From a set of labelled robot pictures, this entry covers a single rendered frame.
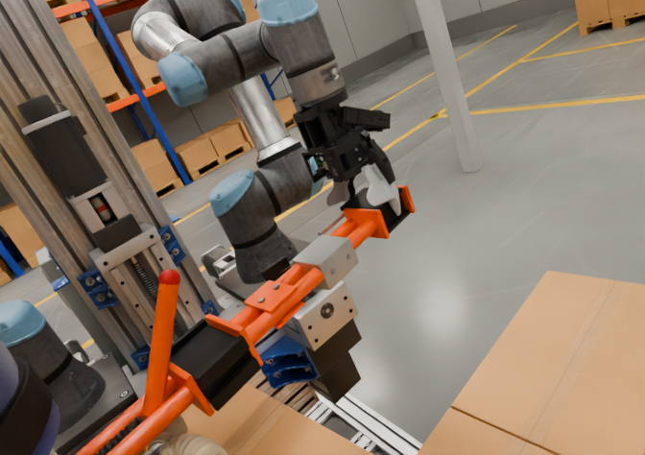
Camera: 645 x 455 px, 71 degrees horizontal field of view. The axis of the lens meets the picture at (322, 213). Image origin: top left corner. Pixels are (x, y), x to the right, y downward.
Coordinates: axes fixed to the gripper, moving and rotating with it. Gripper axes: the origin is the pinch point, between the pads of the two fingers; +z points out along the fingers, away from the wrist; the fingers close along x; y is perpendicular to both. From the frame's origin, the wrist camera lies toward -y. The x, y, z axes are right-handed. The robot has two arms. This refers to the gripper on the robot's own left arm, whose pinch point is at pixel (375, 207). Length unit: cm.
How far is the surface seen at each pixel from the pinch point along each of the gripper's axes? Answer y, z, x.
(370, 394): -38, 120, -83
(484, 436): -8, 66, -2
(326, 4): -798, -64, -716
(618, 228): -182, 121, -20
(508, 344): -37, 66, -8
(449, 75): -258, 39, -137
